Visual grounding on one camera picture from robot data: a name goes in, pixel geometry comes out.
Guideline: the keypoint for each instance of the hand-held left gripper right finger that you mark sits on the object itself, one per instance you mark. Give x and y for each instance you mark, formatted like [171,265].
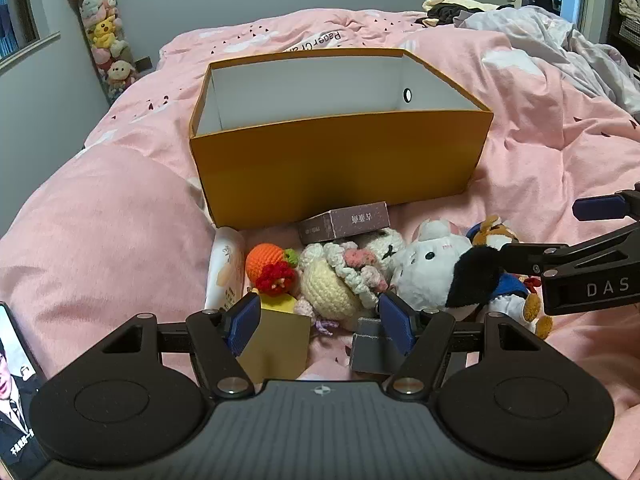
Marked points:
[397,325]

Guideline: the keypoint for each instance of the white lotion bottle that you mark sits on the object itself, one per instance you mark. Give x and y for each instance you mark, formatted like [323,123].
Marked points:
[222,270]

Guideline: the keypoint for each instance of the yellow tape measure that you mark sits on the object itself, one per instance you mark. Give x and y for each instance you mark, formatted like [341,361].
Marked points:
[277,305]

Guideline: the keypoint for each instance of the grey white duvet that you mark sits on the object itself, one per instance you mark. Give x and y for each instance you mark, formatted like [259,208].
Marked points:
[540,35]

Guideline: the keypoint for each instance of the white plush rabbit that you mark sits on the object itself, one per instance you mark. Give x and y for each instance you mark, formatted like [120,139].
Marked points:
[425,270]

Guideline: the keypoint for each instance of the gold cardboard box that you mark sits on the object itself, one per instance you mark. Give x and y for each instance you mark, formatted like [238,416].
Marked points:
[277,347]

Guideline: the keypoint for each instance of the brown glitter card box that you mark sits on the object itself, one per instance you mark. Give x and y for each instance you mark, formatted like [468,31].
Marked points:
[345,225]

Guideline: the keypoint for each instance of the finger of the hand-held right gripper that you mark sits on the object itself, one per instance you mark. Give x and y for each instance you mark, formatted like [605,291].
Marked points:
[600,208]
[530,255]

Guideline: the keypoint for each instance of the crochet bunny doll with bouquet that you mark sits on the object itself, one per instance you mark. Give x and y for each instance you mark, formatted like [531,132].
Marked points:
[327,287]

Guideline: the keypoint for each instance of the calico cat plush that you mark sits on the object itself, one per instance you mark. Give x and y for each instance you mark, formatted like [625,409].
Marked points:
[475,270]

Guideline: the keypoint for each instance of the smartphone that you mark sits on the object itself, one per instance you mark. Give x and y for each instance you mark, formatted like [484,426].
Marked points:
[15,385]

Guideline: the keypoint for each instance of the crochet orange toy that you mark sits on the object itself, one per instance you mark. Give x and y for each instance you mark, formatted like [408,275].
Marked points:
[265,260]

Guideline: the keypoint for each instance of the cream cloth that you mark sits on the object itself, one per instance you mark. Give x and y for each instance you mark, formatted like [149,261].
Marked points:
[445,1]

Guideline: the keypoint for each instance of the dark shelf unit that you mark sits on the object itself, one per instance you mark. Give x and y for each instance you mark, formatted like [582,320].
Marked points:
[625,30]

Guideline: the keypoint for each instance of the clear tube of plush toys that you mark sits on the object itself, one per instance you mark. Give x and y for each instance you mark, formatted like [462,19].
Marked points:
[105,30]

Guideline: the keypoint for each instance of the black clothing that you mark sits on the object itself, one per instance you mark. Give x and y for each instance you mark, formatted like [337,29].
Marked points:
[450,13]

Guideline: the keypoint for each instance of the dark grey box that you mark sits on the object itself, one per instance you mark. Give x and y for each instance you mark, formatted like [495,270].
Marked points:
[367,352]

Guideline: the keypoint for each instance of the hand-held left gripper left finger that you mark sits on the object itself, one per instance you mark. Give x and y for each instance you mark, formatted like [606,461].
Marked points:
[247,322]

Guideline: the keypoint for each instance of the window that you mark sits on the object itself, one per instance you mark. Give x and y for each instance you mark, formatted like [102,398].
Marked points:
[15,25]

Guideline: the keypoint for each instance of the orange cardboard box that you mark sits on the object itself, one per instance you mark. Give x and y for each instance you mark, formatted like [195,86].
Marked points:
[340,165]

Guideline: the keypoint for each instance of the pink printed blanket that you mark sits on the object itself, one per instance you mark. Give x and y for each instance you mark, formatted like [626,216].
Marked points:
[525,125]

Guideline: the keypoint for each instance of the pink fleece pillow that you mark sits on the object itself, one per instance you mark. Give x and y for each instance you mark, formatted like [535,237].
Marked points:
[100,240]

